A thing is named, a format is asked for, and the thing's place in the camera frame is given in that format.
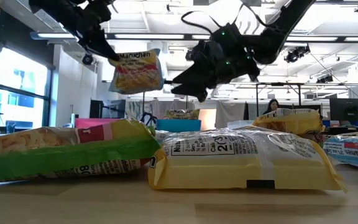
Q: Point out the lit orange panel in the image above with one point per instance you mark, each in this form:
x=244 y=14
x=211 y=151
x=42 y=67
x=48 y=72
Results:
x=207 y=119

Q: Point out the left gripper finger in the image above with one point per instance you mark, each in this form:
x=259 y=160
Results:
x=101 y=43

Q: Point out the black metal stand frame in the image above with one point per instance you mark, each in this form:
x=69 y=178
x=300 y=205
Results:
x=291 y=84

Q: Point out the white hanging cloth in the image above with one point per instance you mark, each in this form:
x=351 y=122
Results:
x=228 y=113

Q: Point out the pink plastic bin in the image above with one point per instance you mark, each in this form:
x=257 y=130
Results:
x=92 y=123

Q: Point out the yellow creamy chicken ramen pack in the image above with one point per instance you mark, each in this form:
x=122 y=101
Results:
x=291 y=123
x=228 y=165

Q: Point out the teal plastic bin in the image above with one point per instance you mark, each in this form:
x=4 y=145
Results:
x=179 y=125

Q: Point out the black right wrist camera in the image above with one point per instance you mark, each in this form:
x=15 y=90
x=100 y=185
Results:
x=207 y=53

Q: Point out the black computer monitor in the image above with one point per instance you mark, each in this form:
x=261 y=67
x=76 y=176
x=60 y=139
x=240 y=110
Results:
x=348 y=110
x=96 y=109

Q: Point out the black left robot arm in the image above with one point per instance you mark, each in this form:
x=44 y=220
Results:
x=61 y=15

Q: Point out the black ceiling spotlight cluster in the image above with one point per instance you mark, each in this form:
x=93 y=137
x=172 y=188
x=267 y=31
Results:
x=295 y=54

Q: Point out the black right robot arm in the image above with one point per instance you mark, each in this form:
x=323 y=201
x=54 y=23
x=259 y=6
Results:
x=278 y=28

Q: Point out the black round ceiling fixture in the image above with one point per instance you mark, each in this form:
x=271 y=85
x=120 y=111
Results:
x=189 y=55
x=87 y=59

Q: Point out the person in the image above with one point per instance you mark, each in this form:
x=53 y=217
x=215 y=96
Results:
x=272 y=106

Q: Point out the large office window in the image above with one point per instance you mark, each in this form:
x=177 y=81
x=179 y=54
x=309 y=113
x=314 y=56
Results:
x=20 y=102

